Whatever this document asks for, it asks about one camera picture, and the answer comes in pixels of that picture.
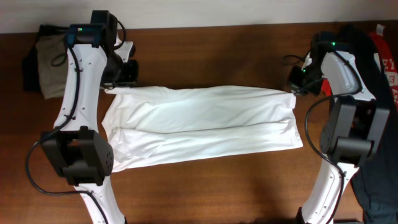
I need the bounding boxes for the folded khaki trousers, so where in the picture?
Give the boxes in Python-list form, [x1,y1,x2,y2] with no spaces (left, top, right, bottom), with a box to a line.
[35,35,68,99]

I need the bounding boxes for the white robot print t-shirt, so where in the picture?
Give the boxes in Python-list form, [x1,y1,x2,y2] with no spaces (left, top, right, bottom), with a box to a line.
[102,86,303,172]

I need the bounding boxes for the black garment in pile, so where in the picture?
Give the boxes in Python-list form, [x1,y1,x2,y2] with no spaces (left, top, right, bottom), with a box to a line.
[339,25,397,223]

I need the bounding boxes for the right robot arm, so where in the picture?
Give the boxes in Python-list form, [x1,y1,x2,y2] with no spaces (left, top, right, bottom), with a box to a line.
[287,27,391,223]

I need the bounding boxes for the red garment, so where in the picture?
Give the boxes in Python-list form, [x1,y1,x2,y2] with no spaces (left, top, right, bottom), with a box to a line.
[321,30,397,109]

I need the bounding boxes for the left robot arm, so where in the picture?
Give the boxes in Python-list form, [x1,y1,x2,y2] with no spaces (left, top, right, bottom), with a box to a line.
[37,21,139,223]

